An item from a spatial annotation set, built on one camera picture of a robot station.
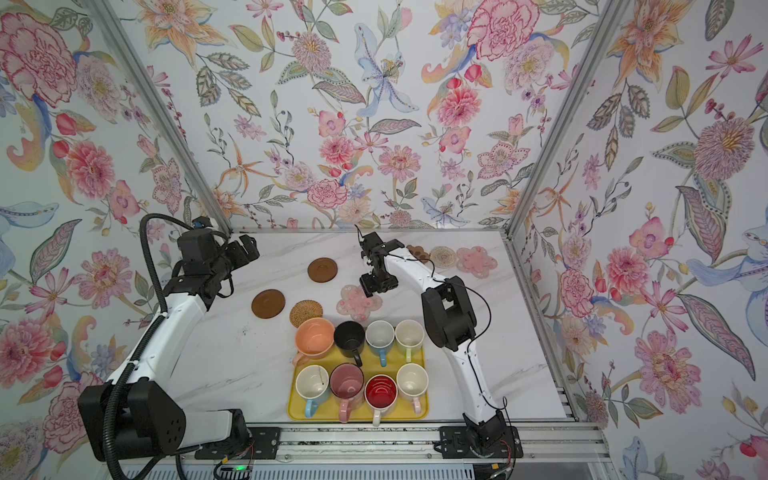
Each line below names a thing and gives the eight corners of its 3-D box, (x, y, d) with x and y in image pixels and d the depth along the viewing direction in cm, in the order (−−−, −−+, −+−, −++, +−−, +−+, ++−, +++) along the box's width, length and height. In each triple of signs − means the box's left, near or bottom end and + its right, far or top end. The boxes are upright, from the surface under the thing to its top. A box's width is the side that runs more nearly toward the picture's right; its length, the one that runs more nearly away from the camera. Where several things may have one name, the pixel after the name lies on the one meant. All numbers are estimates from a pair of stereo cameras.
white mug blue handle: (360, 366, 88) (358, 353, 80) (370, 332, 95) (369, 317, 87) (385, 372, 87) (385, 359, 79) (393, 338, 93) (394, 323, 86)
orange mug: (296, 369, 87) (290, 359, 81) (303, 328, 95) (298, 317, 89) (330, 369, 87) (326, 359, 81) (335, 328, 95) (332, 317, 89)
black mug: (335, 370, 86) (331, 358, 79) (338, 334, 93) (335, 320, 86) (363, 370, 86) (362, 358, 79) (365, 334, 93) (364, 320, 87)
